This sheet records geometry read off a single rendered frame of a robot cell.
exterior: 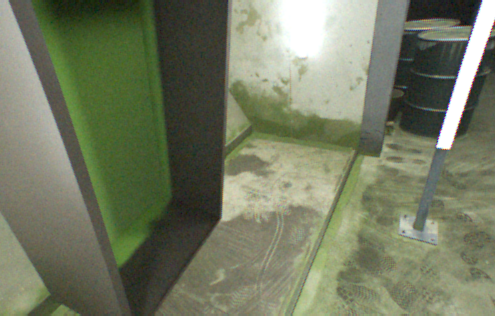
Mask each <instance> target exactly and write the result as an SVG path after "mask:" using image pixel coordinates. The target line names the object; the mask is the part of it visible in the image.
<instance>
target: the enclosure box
mask: <svg viewBox="0 0 495 316"><path fill-rule="evenodd" d="M231 10H232V0H0V212H1V213H2V216H3V217H4V219H5V220H6V222H7V223H8V225H9V227H10V229H11V230H12V232H13V233H14V234H15V237H16V238H17V240H18V242H19V243H20V244H21V247H22V248H23V250H24V252H26V254H27V257H28V258H29V260H30V261H31V262H32V264H33V265H32V266H34V268H35V270H36V271H37V272H38V275H39V276H40V278H41V279H42V281H43V284H44V285H45V287H46V288H47V289H48V292H49V293H50V295H51V297H53V300H55V301H58V302H59V303H61V304H62V305H64V306H66V307H68V308H69V309H70V310H73V311H75V312H76V313H77V314H81V316H154V315H155V313H157V310H158V309H159V308H160V307H161V305H162V302H164V301H165V299H166V298H167V296H168V294H169V293H170V292H171V291H172V290H173V287H174V286H175V285H176V284H177V282H178V280H179V279H180V277H181V276H182V274H183V273H184V271H186V269H187V267H188V266H189V265H190V263H191V262H192V260H193V259H194V257H196V255H197V252H199V251H200V249H201V247H202V246H203V244H204V243H206V240H207V238H209V237H210V234H211V233H212V232H213V230H214V229H215V227H216V226H217V224H219V221H220V220H221V219H222V207H223V191H224V159H225V142H226V126H227V110H228V76H229V60H230V43H231Z"/></svg>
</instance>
